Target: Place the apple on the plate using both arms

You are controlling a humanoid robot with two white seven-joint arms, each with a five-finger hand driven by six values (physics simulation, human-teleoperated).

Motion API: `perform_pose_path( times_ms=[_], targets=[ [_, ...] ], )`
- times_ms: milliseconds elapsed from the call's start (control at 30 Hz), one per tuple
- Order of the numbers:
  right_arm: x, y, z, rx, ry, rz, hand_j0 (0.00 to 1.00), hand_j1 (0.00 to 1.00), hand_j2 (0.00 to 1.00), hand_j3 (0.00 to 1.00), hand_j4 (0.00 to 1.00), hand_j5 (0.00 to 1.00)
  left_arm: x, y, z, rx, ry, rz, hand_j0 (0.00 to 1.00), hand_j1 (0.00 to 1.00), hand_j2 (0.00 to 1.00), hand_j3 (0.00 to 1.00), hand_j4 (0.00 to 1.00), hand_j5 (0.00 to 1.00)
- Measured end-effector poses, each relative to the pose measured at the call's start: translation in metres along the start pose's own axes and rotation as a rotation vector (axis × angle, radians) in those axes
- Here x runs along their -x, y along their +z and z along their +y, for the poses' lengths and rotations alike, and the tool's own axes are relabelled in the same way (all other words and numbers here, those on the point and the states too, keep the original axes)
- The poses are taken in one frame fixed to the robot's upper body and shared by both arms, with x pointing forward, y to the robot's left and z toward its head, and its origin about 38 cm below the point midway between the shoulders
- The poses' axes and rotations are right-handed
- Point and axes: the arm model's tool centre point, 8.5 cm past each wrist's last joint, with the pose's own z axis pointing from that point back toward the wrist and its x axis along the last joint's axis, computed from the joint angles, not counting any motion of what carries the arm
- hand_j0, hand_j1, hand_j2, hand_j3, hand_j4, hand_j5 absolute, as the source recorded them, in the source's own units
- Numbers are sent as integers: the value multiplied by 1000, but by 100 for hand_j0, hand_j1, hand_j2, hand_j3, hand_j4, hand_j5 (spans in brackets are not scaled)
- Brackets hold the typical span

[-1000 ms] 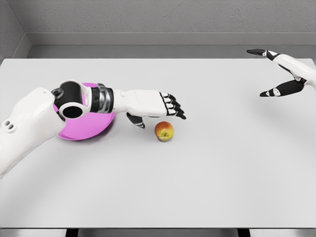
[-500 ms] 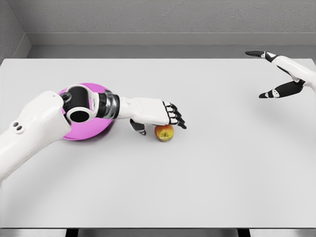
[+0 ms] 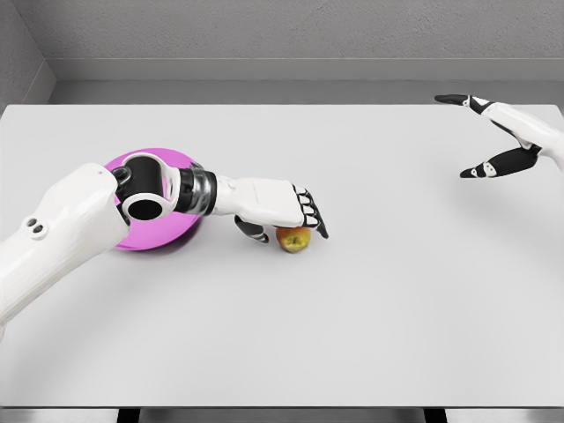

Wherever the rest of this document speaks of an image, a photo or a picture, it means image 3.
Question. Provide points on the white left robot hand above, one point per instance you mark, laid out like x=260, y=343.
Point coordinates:
x=273, y=203

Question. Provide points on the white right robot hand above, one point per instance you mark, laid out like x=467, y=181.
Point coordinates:
x=520, y=121

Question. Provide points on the yellow red apple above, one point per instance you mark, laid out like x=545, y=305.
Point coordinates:
x=293, y=238

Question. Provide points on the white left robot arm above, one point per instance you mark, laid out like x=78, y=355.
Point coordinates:
x=66, y=207

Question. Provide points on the pink round plate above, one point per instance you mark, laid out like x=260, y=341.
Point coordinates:
x=152, y=229

